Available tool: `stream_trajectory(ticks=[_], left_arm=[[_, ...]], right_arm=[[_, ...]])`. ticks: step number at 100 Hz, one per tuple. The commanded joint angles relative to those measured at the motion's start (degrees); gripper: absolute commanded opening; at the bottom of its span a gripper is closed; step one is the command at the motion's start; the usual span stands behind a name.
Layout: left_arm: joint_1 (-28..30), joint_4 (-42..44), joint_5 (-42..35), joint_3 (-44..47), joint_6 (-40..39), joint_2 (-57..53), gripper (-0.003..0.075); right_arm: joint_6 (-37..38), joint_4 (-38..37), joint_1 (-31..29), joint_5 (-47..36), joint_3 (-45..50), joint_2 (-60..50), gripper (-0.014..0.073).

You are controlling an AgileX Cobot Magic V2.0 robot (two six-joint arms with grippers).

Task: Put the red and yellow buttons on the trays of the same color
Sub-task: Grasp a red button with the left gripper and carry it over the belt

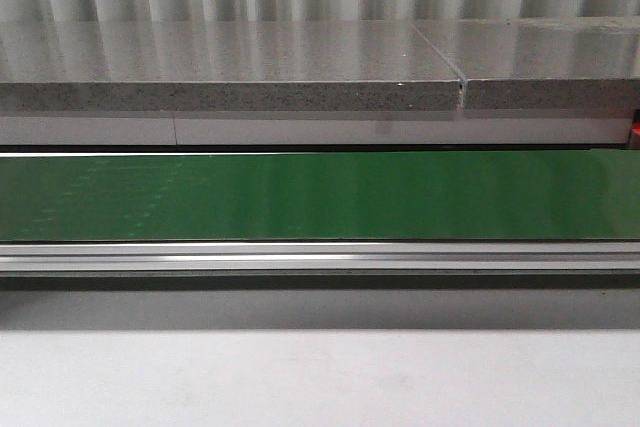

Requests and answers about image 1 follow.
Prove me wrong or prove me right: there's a left grey stone slab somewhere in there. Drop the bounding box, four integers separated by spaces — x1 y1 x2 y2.
1 21 460 112

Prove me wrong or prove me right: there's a grey stone slab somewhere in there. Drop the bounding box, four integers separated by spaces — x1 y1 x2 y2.
414 17 639 112
1 21 460 112

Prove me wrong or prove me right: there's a white base panel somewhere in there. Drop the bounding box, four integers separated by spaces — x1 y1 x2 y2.
1 109 634 146

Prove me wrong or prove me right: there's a green conveyor belt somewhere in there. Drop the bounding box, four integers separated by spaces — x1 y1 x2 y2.
1 149 639 242

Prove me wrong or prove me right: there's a right grey stone slab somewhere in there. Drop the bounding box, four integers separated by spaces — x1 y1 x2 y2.
414 17 639 112

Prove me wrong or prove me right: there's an aluminium conveyor frame rail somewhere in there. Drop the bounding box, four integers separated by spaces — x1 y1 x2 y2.
1 241 639 277

